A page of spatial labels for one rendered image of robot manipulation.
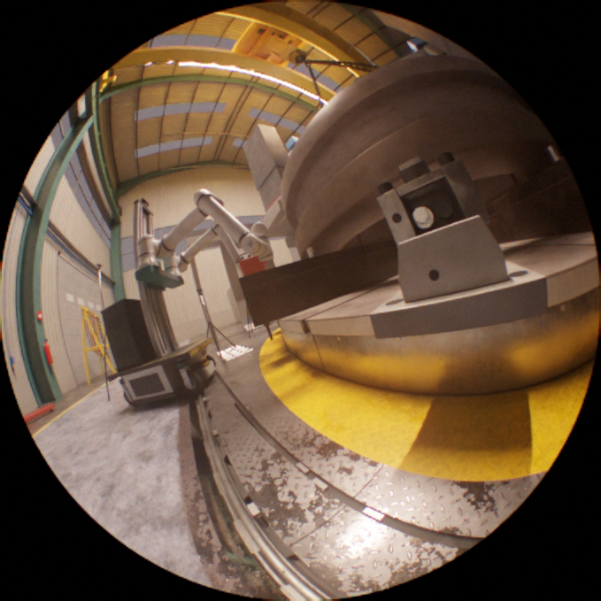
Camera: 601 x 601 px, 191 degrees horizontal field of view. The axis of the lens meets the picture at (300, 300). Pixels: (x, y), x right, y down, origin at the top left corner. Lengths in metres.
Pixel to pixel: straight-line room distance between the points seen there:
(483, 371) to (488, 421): 0.14
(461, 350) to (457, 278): 0.29
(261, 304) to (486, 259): 1.25
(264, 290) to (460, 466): 1.35
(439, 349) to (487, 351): 0.15
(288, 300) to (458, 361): 1.14
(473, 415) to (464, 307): 0.37
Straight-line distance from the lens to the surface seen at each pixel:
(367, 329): 0.59
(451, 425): 0.56
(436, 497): 0.46
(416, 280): 0.31
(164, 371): 1.37
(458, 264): 0.30
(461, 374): 0.60
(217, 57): 11.24
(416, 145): 1.14
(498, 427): 0.57
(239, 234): 0.92
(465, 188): 0.66
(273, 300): 1.32
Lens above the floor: 0.43
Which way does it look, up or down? 2 degrees down
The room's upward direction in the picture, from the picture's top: 19 degrees counter-clockwise
